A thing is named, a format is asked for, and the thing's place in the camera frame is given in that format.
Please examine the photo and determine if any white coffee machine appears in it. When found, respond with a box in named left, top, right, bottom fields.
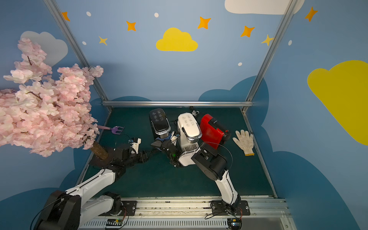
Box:
left=177, top=113, right=202, bottom=167

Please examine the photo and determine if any black coffee machine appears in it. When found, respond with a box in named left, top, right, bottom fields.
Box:
left=149, top=108, right=171, bottom=141

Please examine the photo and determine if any red coffee machine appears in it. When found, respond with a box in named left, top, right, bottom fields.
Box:
left=200, top=114, right=231, bottom=149

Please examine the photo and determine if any blue grey cleaning cloth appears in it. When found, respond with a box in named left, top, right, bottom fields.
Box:
left=150, top=138, right=172, bottom=151

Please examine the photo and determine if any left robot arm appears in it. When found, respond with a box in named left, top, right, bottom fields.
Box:
left=29, top=144, right=149, bottom=230

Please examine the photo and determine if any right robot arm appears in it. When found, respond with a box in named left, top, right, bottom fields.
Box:
left=159, top=140, right=241, bottom=210

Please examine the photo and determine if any purple toy fork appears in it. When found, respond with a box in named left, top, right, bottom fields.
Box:
left=97, top=125, right=124, bottom=135

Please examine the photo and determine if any white knit glove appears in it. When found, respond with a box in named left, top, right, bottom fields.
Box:
left=232, top=129, right=255, bottom=156

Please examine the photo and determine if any pink cherry blossom tree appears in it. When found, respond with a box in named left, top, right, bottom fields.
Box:
left=1, top=38, right=103, bottom=157

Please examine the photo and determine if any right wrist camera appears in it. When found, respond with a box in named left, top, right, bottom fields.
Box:
left=170, top=131, right=179, bottom=145

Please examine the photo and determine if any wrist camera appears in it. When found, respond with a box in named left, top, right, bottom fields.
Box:
left=170, top=131, right=179, bottom=145
left=130, top=138, right=141, bottom=154

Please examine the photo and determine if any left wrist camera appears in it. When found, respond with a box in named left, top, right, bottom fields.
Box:
left=130, top=138, right=141, bottom=154

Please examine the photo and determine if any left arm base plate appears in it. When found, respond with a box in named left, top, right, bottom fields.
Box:
left=100, top=200, right=137, bottom=216

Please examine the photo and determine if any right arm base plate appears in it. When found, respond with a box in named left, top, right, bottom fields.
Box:
left=210, top=200, right=251, bottom=216

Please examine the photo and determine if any horizontal aluminium frame bar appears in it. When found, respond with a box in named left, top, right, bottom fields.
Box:
left=102, top=101, right=253, bottom=107

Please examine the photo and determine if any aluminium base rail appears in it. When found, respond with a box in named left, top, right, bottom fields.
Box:
left=78, top=196, right=297, bottom=230

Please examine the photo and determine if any left aluminium frame post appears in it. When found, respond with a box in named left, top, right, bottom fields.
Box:
left=43, top=0, right=109, bottom=101

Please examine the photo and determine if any aluminium frame post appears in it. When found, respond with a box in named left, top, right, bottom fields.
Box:
left=241, top=0, right=299, bottom=115
left=43, top=0, right=109, bottom=101

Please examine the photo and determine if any right aluminium frame post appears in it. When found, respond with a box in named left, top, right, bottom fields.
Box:
left=241, top=0, right=299, bottom=115

